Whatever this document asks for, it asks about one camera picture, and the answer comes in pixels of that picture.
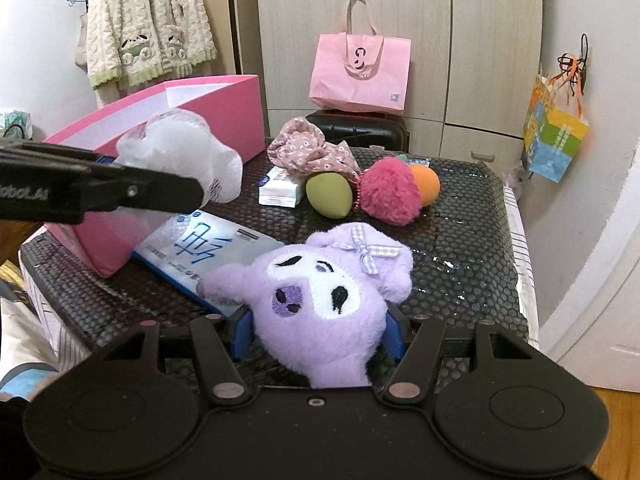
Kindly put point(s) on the black bubble mat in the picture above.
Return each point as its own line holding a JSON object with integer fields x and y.
{"x": 475, "y": 260}

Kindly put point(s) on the black suitcase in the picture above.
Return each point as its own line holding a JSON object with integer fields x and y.
{"x": 365, "y": 127}

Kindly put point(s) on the orange ball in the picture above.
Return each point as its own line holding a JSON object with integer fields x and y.
{"x": 427, "y": 185}

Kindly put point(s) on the pink tote bag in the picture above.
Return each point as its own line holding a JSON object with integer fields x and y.
{"x": 360, "y": 75}

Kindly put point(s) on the small white blue sachet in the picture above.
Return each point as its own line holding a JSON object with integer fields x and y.
{"x": 417, "y": 161}

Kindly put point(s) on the pink cardboard box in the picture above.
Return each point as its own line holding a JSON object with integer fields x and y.
{"x": 200, "y": 115}

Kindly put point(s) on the pink floral cloth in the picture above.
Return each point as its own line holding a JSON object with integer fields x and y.
{"x": 310, "y": 150}

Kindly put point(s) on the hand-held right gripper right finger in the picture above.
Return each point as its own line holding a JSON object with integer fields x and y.
{"x": 395, "y": 336}

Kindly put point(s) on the black wall hook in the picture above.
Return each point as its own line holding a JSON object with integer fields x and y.
{"x": 582, "y": 55}

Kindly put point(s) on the white pocket tissue pack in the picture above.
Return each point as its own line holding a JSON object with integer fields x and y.
{"x": 280, "y": 190}

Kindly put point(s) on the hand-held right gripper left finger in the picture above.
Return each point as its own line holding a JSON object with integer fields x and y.
{"x": 242, "y": 332}

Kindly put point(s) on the printed plastic package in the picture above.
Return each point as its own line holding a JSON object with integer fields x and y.
{"x": 16, "y": 124}

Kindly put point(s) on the green egg-shaped sponge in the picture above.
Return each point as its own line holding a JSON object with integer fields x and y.
{"x": 327, "y": 192}

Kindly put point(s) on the white hanging bag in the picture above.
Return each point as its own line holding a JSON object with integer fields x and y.
{"x": 81, "y": 45}

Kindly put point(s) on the purple plush toy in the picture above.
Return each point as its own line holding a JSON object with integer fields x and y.
{"x": 320, "y": 310}

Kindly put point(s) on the magenta fluffy pom-pom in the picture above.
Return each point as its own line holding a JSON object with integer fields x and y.
{"x": 390, "y": 190}

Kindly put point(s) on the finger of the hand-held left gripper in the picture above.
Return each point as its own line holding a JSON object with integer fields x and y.
{"x": 150, "y": 190}

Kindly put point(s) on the beige wardrobe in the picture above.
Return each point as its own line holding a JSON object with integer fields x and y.
{"x": 440, "y": 20}

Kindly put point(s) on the blue wet wipes pack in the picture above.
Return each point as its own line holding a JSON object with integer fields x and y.
{"x": 200, "y": 250}

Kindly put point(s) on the colourful gift bag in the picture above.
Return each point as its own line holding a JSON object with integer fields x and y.
{"x": 552, "y": 140}

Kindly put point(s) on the colourful patterned cloth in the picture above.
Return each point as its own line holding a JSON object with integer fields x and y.
{"x": 25, "y": 340}

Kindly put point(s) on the cream knitted cardigan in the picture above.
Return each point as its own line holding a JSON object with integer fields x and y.
{"x": 150, "y": 25}

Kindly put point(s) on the white door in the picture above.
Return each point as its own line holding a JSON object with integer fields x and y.
{"x": 595, "y": 285}

